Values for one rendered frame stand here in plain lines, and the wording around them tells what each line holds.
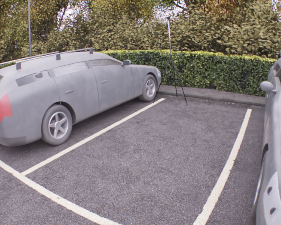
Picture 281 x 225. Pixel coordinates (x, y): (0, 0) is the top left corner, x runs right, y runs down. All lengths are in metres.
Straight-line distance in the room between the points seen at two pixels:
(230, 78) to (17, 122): 5.41
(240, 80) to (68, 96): 4.61
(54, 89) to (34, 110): 0.50
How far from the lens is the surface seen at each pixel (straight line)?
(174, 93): 6.72
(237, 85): 6.82
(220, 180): 2.92
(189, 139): 3.96
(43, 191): 2.93
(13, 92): 3.54
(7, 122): 3.51
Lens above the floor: 1.59
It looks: 18 degrees down
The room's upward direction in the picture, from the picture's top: 3 degrees counter-clockwise
